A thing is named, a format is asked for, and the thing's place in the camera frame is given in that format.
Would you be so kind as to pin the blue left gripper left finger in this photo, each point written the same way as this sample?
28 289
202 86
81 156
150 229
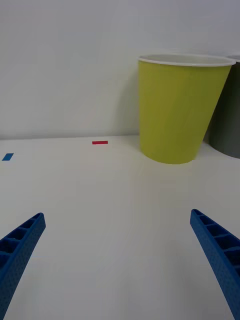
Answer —
16 257

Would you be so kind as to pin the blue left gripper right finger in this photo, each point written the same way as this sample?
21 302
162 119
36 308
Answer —
220 252

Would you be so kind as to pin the yellow-green plastic bin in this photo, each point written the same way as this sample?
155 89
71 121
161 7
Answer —
177 112

